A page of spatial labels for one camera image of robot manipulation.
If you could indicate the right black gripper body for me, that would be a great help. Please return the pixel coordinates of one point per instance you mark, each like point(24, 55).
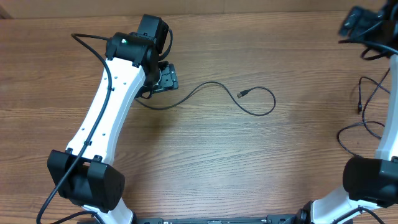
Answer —
point(359, 25)

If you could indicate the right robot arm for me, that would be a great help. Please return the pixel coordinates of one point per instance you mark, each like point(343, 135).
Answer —
point(368, 183)

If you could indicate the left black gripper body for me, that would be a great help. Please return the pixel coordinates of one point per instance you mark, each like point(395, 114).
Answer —
point(168, 78)

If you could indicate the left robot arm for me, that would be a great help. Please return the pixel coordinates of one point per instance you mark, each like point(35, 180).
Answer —
point(134, 66)

